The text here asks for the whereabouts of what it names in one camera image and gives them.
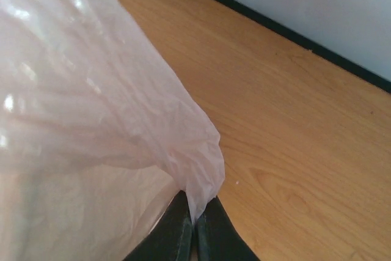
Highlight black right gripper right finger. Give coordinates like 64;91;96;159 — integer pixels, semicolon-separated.
195;197;260;261

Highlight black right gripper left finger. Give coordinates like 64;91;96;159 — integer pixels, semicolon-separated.
125;191;193;261

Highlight pink translucent plastic trash bag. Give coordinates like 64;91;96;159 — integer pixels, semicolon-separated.
1;0;225;260

